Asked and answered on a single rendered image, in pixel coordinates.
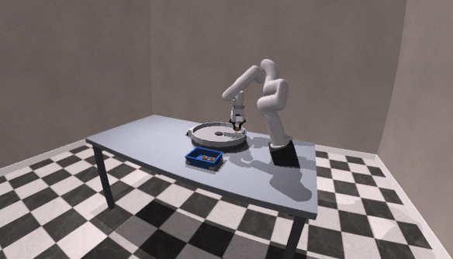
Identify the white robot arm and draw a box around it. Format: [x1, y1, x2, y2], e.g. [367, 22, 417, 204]
[223, 59, 293, 149]

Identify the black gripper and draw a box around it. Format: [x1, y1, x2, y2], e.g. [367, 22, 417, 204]
[229, 109, 246, 131]

